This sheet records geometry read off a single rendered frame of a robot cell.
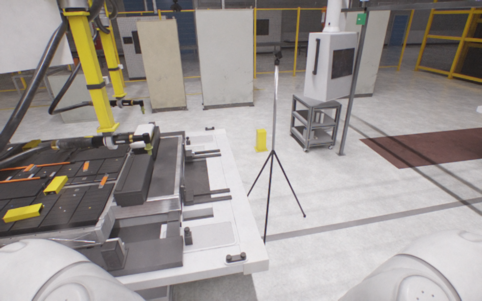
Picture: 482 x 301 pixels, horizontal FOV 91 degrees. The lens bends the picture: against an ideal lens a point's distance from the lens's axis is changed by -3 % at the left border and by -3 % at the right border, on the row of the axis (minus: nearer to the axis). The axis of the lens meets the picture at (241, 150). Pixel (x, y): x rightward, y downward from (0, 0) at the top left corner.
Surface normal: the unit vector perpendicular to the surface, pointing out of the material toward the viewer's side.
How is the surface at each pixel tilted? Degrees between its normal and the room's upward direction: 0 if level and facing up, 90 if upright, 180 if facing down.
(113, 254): 90
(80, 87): 90
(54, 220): 0
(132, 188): 0
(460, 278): 26
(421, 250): 30
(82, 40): 90
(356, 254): 0
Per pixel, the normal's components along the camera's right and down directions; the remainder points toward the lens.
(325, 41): -0.81, 0.29
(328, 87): 0.58, 0.30
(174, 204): 0.18, 0.46
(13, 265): -0.11, -0.80
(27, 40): 0.89, 0.20
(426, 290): -0.02, -0.62
